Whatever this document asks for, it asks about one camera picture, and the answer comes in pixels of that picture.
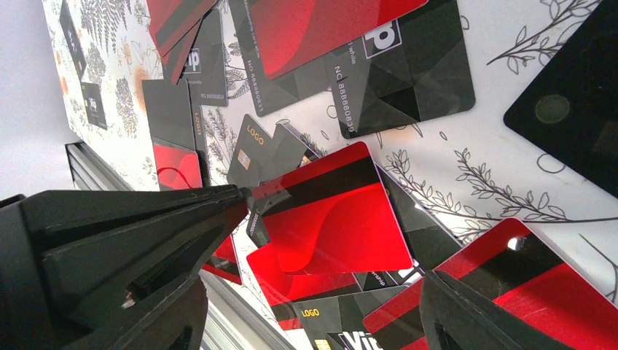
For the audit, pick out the black vip card 836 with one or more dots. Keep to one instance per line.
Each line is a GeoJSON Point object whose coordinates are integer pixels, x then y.
{"type": "Point", "coordinates": [205, 69]}

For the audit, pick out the black membership card 833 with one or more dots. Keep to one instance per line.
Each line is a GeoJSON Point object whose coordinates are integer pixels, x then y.
{"type": "Point", "coordinates": [270, 95]}

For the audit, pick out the red card bottom left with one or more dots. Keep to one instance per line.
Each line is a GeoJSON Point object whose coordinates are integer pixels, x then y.
{"type": "Point", "coordinates": [177, 168]}

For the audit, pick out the black logo card bottom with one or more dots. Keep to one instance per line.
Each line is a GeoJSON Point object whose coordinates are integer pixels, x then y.
{"type": "Point", "coordinates": [337, 322]}

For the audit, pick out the red card top centre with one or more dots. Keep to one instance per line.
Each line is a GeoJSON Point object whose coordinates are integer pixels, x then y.
{"type": "Point", "coordinates": [291, 33]}

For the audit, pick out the red card pile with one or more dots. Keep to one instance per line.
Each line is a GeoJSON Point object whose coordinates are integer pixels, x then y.
{"type": "Point", "coordinates": [333, 216]}

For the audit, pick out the black logo card right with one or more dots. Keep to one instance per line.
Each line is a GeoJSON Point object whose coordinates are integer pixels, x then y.
{"type": "Point", "coordinates": [289, 153]}

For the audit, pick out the black card left pile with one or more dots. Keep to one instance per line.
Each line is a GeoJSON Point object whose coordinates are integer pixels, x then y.
{"type": "Point", "coordinates": [169, 114]}

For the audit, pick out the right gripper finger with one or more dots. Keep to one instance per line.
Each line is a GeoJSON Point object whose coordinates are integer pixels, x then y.
{"type": "Point", "coordinates": [455, 316]}

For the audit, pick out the black vip card far left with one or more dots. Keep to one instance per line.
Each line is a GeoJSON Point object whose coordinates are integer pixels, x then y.
{"type": "Point", "coordinates": [72, 39]}

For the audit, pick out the red card top left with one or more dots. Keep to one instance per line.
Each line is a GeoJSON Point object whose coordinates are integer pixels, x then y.
{"type": "Point", "coordinates": [173, 28]}

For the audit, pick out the black card apart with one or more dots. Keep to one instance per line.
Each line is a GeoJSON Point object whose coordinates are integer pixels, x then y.
{"type": "Point", "coordinates": [570, 108]}

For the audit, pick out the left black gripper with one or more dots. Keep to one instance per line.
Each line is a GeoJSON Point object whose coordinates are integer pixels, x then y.
{"type": "Point", "coordinates": [131, 287]}

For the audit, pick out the black logo chip card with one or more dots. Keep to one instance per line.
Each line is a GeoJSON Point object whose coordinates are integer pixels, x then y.
{"type": "Point", "coordinates": [251, 153]}

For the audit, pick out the red card right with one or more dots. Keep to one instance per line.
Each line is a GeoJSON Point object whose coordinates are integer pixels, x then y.
{"type": "Point", "coordinates": [519, 272]}

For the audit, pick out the red card bottom edge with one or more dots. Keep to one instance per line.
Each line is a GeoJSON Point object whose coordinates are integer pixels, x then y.
{"type": "Point", "coordinates": [282, 290]}

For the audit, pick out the black vip card 839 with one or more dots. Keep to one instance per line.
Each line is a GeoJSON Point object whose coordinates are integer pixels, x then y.
{"type": "Point", "coordinates": [412, 69]}

